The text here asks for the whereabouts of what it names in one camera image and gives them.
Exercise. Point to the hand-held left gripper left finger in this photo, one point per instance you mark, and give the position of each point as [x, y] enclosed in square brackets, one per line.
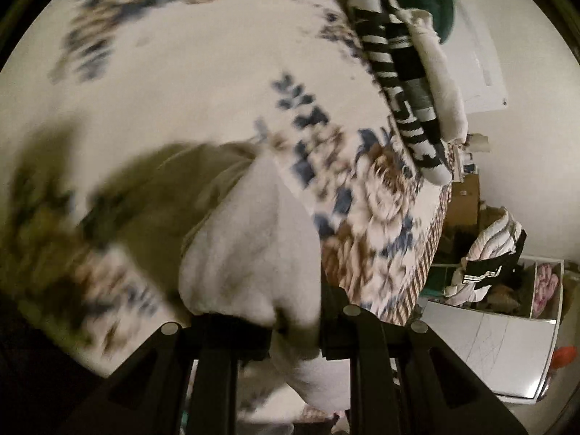
[213, 349]

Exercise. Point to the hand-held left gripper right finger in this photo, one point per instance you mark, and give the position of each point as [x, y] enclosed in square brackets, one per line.
[362, 349]

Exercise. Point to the grey long-sleeve shirt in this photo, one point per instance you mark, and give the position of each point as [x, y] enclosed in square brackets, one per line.
[244, 253]

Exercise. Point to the pile of clothes on shelf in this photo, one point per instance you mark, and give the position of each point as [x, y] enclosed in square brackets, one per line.
[489, 253]

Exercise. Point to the white wardrobe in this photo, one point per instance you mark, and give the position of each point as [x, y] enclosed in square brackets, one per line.
[489, 349]

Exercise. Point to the large cardboard box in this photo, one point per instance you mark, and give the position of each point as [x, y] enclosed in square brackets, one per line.
[462, 208]

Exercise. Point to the pink bedding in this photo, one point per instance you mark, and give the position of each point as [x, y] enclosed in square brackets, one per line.
[546, 290]

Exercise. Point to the orange object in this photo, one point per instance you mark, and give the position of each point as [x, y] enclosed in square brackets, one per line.
[564, 358]

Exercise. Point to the white nightstand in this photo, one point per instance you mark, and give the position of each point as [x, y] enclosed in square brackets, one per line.
[464, 163]

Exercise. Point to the beige table lamp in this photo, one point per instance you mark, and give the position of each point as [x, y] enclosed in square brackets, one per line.
[478, 142]

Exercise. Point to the black white printed folded garment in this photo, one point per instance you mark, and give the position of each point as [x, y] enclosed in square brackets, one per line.
[408, 113]

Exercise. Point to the floral blanket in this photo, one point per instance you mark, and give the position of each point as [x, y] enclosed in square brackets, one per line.
[181, 77]

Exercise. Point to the white bed headboard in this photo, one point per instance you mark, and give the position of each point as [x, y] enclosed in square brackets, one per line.
[480, 68]

